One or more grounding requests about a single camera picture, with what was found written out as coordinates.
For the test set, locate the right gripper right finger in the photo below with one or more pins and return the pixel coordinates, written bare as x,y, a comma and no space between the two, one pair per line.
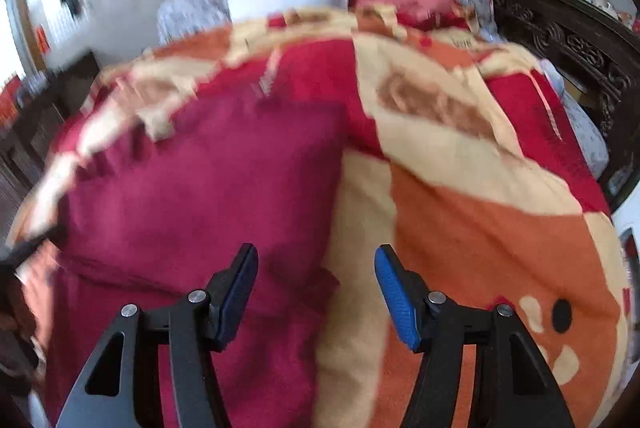
513,384

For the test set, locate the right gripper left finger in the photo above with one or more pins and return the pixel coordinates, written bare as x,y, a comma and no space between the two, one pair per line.
119,385

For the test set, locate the maroon fleece garment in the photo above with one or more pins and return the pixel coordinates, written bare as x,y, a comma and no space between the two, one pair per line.
147,222

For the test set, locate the orange red cream blanket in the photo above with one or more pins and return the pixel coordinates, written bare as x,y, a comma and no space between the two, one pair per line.
457,153

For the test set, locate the dark wooden side table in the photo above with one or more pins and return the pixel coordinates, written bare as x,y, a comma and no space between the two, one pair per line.
26,140

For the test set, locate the red pillow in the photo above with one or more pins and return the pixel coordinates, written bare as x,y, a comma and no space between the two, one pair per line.
427,15

